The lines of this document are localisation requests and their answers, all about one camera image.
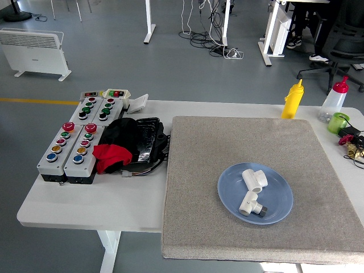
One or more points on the cream green-red switch box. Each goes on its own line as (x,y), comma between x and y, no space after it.
(116,93)

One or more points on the black round stand base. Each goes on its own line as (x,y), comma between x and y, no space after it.
(17,15)

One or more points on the black power adapter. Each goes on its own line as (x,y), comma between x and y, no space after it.
(348,131)

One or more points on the green translucent cup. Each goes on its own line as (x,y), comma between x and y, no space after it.
(335,123)

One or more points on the white desk frame with panel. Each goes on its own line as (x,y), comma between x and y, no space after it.
(277,28)

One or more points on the black office chair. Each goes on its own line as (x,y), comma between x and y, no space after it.
(347,31)

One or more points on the white electric heater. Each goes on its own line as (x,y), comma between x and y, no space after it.
(28,54)

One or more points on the white wall switch plate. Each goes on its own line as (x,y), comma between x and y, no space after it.
(138,103)

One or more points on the white desk leg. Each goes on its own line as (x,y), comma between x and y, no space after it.
(225,22)
(149,20)

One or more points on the grey-brown mat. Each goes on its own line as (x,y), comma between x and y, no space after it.
(227,142)

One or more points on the blue plate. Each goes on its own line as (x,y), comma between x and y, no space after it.
(278,196)

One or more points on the black plastic tray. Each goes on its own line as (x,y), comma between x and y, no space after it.
(146,136)

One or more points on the small grey switch box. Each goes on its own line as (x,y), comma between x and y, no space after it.
(91,94)

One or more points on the four-button control box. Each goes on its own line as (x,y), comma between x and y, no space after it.
(89,104)
(107,105)

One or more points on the yellow squeeze bottle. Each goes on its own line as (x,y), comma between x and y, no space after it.
(293,102)

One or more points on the metal chair legs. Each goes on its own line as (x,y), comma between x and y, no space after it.
(79,10)

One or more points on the seated person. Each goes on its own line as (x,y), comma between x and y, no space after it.
(301,17)

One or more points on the black and red cloth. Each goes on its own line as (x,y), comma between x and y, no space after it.
(119,136)

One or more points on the white table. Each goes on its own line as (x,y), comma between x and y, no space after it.
(99,204)

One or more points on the five-button control box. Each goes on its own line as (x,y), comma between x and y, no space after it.
(45,165)
(72,169)

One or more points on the clear squeeze bottle red cap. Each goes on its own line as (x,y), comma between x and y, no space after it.
(332,105)

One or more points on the white pipe tee metal end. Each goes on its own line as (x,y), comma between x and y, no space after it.
(247,203)

